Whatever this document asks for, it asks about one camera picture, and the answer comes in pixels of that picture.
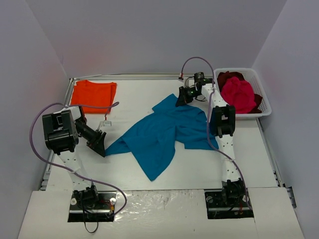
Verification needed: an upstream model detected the teal blue t shirt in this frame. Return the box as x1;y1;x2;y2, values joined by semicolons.
105;94;218;181

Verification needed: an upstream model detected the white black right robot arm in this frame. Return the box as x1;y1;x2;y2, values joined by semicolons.
175;72;247;206

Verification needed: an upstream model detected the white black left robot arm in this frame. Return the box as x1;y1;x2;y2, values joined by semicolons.
42;106;106;209

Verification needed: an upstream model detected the dark maroon t shirt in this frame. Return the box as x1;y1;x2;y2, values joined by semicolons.
217;71;262;114

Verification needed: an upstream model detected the folded orange t shirt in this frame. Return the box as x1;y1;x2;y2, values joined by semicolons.
70;80;117;114

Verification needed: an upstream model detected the pink magenta t shirt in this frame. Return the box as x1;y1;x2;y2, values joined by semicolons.
221;77;257;114

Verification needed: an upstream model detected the white plastic laundry basket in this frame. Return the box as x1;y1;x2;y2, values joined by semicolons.
214;68;272;120

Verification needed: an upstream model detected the white front cover board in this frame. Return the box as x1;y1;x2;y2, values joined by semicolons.
19;187;303;239

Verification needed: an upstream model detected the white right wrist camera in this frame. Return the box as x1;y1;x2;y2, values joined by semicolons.
178;77;191;87

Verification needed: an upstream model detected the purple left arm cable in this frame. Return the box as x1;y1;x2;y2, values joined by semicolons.
29;101;128;217

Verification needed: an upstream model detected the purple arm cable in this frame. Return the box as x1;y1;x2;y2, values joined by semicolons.
181;57;252;210
29;101;128;217

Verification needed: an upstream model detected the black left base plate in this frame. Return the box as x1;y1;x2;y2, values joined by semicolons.
68;191;117;223

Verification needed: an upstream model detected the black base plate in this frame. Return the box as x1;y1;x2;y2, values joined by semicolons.
204;190;254;220
68;191;117;223

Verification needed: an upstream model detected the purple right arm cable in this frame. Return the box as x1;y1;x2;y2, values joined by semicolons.
181;57;252;210

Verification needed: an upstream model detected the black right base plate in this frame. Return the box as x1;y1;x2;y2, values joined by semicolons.
204;190;254;220

